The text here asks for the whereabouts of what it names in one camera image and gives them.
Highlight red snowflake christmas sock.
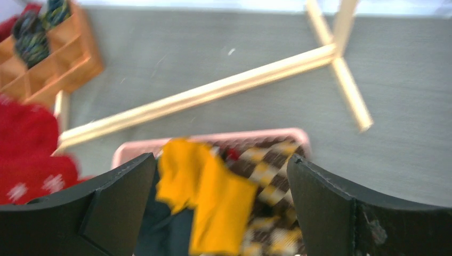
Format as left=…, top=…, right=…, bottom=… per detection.
left=1, top=94, right=90, bottom=205

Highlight wooden clothes rack frame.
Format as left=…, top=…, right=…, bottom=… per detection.
left=55, top=1, right=374, bottom=154

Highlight brown yellow argyle sock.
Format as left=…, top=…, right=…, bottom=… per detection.
left=203, top=139, right=306, bottom=255

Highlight orange wooden compartment tray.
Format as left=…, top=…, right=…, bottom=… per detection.
left=1, top=1, right=104, bottom=107

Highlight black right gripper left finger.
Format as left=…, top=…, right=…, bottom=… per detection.
left=1, top=153, right=156, bottom=255

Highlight rolled dark patterned sock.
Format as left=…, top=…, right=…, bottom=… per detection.
left=41, top=0, right=71, bottom=30
left=11, top=10, right=50, bottom=69

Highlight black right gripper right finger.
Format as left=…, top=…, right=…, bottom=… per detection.
left=287, top=155, right=451, bottom=255

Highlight pink laundry basket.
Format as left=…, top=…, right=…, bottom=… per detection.
left=111, top=127, right=312, bottom=169

